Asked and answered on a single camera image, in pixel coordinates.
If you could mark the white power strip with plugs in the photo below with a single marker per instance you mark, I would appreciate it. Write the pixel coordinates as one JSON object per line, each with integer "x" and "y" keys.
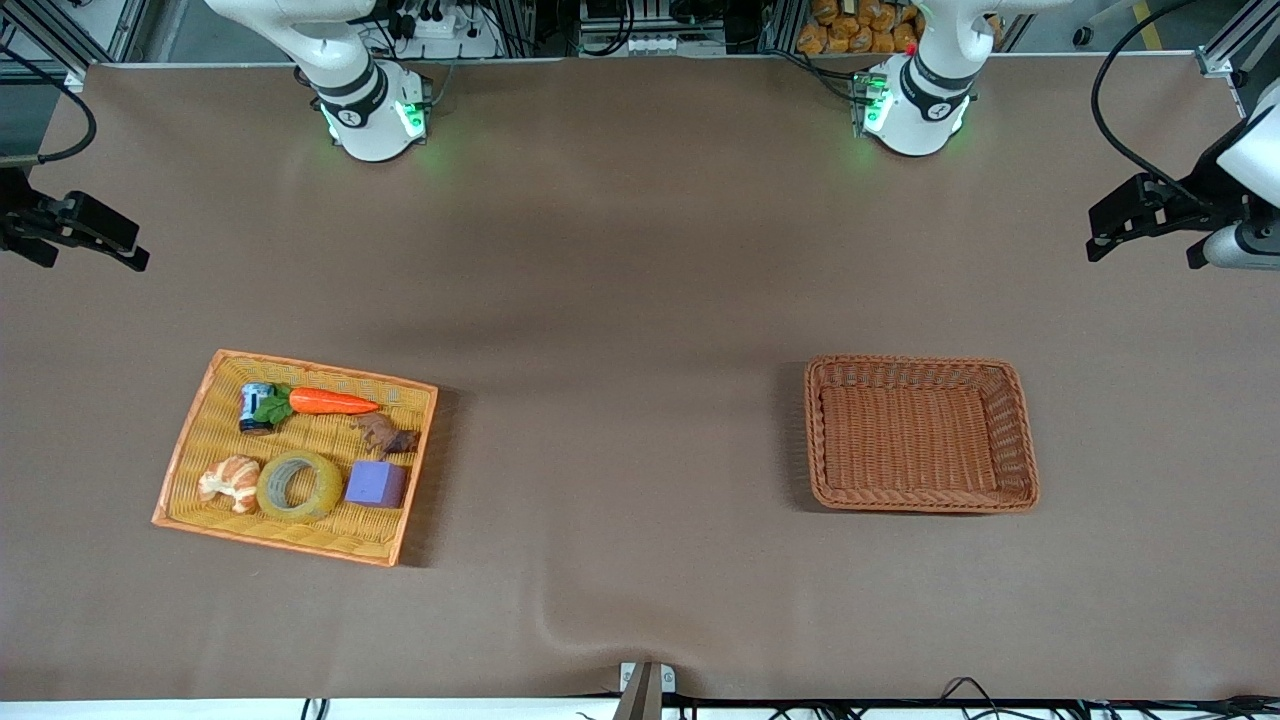
{"x": 445, "y": 35}

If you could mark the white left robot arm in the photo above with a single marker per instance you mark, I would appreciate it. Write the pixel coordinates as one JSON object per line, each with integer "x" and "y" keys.
{"x": 915, "y": 110}

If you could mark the pile of orange bread toys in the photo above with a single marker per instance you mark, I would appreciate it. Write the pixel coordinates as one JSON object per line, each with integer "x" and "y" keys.
{"x": 850, "y": 30}

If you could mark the yellow woven tray orange rim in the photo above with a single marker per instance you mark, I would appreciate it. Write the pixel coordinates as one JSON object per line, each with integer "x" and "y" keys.
{"x": 300, "y": 440}

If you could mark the toy croissant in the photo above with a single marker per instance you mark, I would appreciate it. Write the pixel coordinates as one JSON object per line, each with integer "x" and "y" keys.
{"x": 232, "y": 482}

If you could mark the small blue white can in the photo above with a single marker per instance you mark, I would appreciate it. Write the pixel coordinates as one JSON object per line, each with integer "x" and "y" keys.
{"x": 252, "y": 415}

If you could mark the brown toy animal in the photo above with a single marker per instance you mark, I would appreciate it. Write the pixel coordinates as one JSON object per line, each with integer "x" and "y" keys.
{"x": 385, "y": 435}

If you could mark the small white terminal block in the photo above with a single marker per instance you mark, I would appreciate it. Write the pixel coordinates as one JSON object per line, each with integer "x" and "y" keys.
{"x": 655, "y": 44}

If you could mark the aluminium frame profile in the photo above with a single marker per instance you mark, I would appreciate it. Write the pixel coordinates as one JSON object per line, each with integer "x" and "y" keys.
{"x": 132, "y": 25}
{"x": 1220, "y": 60}

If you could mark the orange toy carrot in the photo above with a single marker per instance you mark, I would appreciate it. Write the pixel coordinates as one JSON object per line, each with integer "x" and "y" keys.
{"x": 330, "y": 402}

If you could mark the yellow clear tape roll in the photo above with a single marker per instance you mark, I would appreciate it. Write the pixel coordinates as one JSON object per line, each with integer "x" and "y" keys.
{"x": 275, "y": 505}

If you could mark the purple cube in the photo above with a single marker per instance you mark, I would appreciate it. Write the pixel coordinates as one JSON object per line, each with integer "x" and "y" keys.
{"x": 375, "y": 485}

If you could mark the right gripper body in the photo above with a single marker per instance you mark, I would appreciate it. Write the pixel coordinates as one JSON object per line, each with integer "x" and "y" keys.
{"x": 14, "y": 218}

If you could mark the brown table cover mat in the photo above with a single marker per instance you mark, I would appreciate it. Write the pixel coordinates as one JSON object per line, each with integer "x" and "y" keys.
{"x": 640, "y": 250}

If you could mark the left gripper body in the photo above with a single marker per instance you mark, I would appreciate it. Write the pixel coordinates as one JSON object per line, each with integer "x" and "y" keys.
{"x": 1208, "y": 192}

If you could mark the brown wicker basket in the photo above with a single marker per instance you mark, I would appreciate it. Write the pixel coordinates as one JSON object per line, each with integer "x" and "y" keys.
{"x": 910, "y": 440}

